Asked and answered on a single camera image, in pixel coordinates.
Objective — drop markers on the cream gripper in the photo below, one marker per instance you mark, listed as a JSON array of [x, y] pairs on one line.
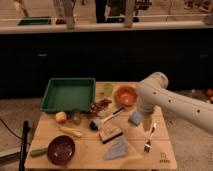
[[147, 122]]

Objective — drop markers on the blue sponge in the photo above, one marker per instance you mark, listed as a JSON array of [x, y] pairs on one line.
[[135, 118]]

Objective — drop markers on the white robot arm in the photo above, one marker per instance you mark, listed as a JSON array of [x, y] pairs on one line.
[[152, 91]]

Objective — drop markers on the orange bowl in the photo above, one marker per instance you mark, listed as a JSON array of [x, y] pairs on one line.
[[125, 96]]

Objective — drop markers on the silver fork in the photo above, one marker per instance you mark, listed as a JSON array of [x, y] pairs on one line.
[[147, 145]]

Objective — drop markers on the blue grey cloth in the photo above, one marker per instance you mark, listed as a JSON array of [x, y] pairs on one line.
[[117, 150]]

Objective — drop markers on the wooden block eraser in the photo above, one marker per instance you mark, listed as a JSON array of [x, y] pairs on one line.
[[109, 134]]

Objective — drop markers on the green cup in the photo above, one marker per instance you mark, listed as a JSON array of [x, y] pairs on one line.
[[107, 89]]

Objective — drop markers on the yellow corn piece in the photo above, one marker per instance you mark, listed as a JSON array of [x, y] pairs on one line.
[[71, 131]]

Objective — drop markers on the small glass jar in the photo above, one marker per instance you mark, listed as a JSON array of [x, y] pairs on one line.
[[75, 117]]

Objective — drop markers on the green plastic tray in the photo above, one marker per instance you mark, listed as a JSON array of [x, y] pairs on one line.
[[66, 94]]

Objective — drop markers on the green cucumber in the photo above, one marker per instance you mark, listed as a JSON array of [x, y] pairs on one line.
[[38, 152]]

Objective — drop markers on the green tray in background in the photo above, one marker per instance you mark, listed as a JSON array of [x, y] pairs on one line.
[[35, 21]]

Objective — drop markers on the black table clamp post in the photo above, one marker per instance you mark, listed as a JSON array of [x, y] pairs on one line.
[[23, 146]]

